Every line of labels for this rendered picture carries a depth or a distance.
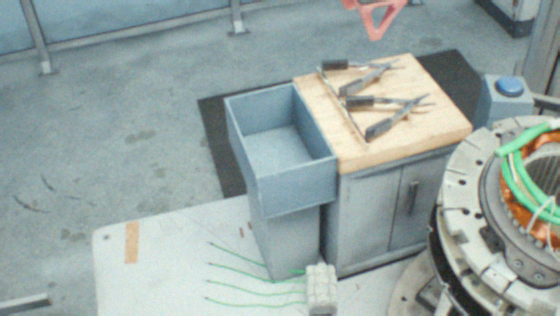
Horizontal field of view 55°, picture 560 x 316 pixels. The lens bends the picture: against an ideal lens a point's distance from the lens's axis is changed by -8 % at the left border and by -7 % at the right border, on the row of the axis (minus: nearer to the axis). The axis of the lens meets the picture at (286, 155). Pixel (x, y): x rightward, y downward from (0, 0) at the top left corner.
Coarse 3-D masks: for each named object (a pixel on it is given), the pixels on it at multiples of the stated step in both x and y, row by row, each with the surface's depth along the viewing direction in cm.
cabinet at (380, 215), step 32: (416, 160) 79; (448, 160) 82; (352, 192) 79; (384, 192) 82; (416, 192) 83; (320, 224) 93; (352, 224) 85; (384, 224) 87; (416, 224) 91; (352, 256) 91; (384, 256) 93
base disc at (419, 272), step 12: (420, 264) 92; (408, 276) 91; (420, 276) 91; (432, 276) 90; (396, 288) 89; (408, 288) 89; (420, 288) 89; (396, 300) 88; (408, 300) 87; (396, 312) 86; (408, 312) 86; (420, 312) 86
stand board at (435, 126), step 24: (336, 72) 86; (360, 72) 86; (408, 72) 86; (312, 96) 82; (384, 96) 82; (408, 96) 82; (432, 96) 82; (336, 120) 78; (360, 120) 78; (432, 120) 78; (456, 120) 78; (336, 144) 75; (360, 144) 75; (384, 144) 75; (408, 144) 75; (432, 144) 76; (360, 168) 75
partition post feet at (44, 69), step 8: (408, 0) 310; (416, 0) 307; (224, 24) 296; (240, 24) 289; (232, 32) 290; (240, 32) 290; (248, 32) 290; (40, 64) 277; (48, 64) 271; (56, 64) 277; (40, 72) 271; (48, 72) 271; (56, 72) 272
